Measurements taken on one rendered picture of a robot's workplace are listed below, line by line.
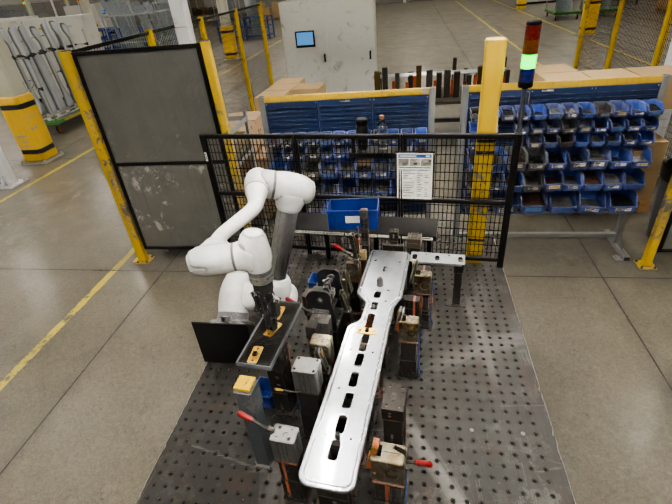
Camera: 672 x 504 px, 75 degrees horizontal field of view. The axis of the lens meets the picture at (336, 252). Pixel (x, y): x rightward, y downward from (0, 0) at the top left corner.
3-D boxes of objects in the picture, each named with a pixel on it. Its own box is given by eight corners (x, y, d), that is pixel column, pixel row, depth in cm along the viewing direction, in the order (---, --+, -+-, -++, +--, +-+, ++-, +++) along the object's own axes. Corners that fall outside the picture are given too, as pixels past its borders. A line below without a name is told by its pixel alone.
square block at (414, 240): (419, 291, 261) (421, 239, 241) (406, 290, 263) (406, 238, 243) (420, 283, 267) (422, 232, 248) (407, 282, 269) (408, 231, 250)
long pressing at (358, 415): (361, 498, 133) (361, 495, 132) (292, 483, 138) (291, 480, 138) (411, 253, 244) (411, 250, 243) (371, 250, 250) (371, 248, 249)
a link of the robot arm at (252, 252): (273, 257, 163) (238, 262, 162) (266, 221, 155) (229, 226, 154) (274, 273, 154) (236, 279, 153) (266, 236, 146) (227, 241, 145)
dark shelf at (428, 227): (436, 241, 250) (436, 236, 248) (288, 232, 272) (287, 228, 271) (438, 222, 267) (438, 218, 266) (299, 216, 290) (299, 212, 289)
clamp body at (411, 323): (420, 382, 204) (422, 327, 185) (394, 379, 207) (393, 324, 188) (422, 367, 211) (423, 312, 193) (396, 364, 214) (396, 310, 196)
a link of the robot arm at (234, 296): (217, 312, 231) (221, 271, 235) (252, 314, 235) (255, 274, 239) (217, 311, 215) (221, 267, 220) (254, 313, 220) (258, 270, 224)
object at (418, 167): (433, 201, 261) (435, 151, 244) (395, 199, 266) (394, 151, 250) (433, 199, 262) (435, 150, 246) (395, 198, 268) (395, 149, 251)
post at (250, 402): (271, 470, 173) (250, 396, 150) (254, 466, 175) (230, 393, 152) (278, 452, 180) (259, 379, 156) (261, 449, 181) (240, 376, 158)
